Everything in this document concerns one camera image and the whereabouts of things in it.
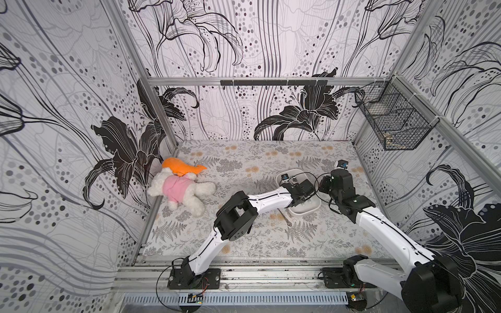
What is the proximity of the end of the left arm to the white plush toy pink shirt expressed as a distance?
17.3 inches

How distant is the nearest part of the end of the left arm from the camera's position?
2.23ft

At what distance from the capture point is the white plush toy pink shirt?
0.91 m
